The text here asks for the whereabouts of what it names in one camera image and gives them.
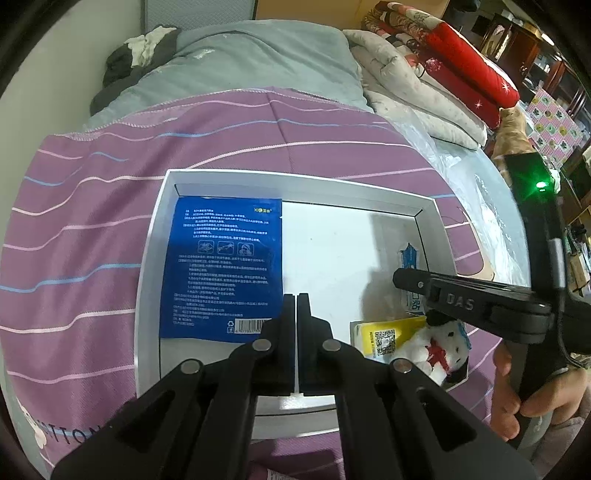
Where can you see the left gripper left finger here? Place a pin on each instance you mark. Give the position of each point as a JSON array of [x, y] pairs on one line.
[[267, 365]]

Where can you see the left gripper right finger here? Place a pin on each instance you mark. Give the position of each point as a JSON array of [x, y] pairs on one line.
[[324, 364]]

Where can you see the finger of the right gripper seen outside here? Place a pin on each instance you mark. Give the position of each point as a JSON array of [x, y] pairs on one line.
[[510, 312]]

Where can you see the yellow tissue pack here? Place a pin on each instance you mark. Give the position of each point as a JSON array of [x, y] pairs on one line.
[[379, 340]]

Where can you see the white plush dog toy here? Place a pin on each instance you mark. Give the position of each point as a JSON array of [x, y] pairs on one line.
[[441, 352]]

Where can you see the blue pouch with back text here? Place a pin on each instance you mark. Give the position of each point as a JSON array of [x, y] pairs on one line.
[[223, 271]]

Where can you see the white blue bandage packet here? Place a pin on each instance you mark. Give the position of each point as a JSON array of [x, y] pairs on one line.
[[411, 299]]

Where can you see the person right hand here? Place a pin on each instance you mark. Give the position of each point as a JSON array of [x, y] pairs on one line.
[[561, 396]]

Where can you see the white shallow box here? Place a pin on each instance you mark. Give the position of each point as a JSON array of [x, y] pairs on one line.
[[342, 243]]

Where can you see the clear plastic bag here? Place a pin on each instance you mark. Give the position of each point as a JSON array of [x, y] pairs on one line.
[[488, 239]]

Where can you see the patterned gift box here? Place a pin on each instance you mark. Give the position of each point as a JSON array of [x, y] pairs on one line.
[[555, 134]]

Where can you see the purple striped blanket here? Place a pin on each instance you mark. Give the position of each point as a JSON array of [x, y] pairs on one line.
[[71, 255]]

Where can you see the red folded quilt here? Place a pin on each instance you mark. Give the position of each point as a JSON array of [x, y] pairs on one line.
[[447, 57]]

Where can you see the beige folded quilt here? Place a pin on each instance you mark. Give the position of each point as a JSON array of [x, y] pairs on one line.
[[391, 82]]

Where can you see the grey bed sheet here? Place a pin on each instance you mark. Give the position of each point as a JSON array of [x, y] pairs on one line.
[[283, 54]]

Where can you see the dark crumpled clothes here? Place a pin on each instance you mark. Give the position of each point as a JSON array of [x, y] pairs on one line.
[[132, 60]]

